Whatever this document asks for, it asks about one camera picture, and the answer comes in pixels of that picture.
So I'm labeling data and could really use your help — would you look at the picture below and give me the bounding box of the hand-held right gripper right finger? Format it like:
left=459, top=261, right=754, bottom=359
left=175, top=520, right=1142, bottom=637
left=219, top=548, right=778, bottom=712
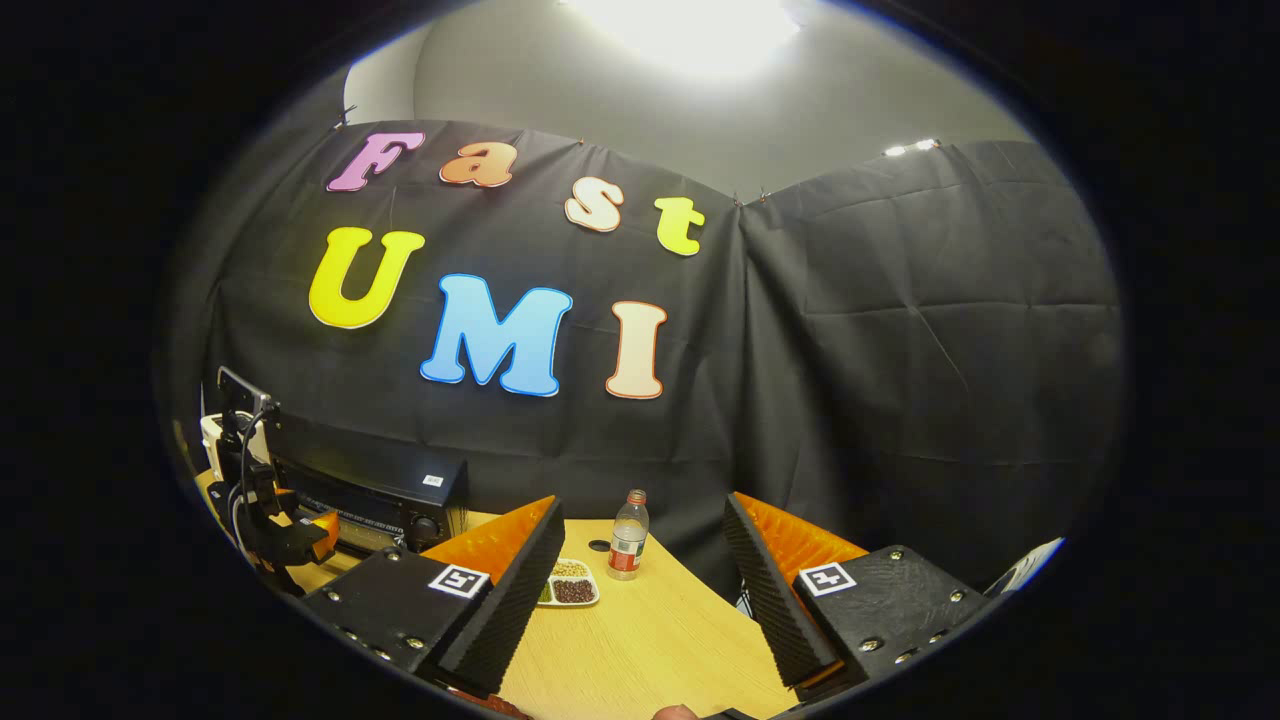
left=722, top=490, right=993, bottom=701

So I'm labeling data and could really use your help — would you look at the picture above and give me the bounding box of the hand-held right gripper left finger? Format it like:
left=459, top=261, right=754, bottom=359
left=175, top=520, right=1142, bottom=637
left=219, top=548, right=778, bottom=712
left=298, top=495, right=567, bottom=698

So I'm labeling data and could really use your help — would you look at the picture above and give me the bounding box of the black electric oven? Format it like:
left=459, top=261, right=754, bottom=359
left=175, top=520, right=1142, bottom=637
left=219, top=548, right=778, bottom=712
left=268, top=440, right=471, bottom=559

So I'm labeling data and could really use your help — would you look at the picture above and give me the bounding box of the white toaster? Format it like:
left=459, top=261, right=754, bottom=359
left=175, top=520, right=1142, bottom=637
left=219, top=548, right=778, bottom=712
left=200, top=412, right=271, bottom=481

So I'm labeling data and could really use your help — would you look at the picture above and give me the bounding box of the white divided bean plate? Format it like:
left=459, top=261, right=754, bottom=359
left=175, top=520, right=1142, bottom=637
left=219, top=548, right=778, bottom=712
left=538, top=558, right=601, bottom=609

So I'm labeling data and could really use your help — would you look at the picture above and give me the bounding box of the red label water bottle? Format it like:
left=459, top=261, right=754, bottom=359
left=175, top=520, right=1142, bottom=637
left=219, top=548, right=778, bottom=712
left=608, top=489, right=651, bottom=582

